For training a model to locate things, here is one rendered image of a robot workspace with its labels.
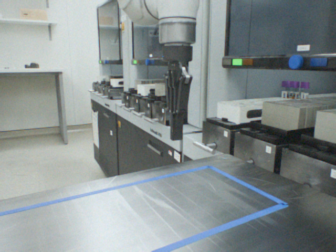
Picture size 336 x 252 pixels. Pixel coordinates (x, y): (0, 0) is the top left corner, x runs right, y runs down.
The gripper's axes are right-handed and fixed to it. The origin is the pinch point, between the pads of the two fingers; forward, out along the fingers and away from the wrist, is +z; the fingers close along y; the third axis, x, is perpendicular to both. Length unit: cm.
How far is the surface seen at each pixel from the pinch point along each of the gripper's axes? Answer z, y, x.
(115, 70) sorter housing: -11, 182, -20
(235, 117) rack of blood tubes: -1.8, -2.2, -16.4
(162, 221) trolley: 0.1, -41.0, 19.1
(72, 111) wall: 50, 351, 10
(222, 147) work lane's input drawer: 6.4, -2.3, -12.8
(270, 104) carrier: -6.1, -10.2, -20.8
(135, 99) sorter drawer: 1, 70, -8
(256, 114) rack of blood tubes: -0.1, 7.7, -31.6
